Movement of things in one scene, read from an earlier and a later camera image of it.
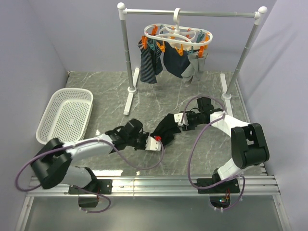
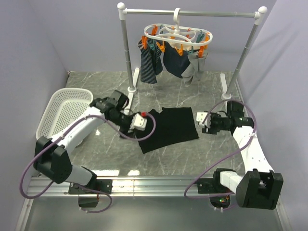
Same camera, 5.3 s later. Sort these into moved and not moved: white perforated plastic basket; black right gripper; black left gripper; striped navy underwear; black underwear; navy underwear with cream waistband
Moved: black right gripper; black left gripper; black underwear
Not moved: striped navy underwear; white perforated plastic basket; navy underwear with cream waistband
